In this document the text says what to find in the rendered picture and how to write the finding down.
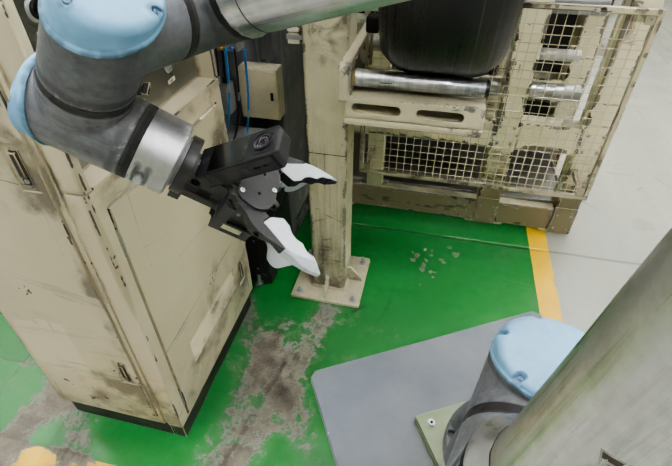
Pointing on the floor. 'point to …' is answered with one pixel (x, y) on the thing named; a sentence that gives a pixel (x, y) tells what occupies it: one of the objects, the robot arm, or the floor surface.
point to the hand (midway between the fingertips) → (332, 223)
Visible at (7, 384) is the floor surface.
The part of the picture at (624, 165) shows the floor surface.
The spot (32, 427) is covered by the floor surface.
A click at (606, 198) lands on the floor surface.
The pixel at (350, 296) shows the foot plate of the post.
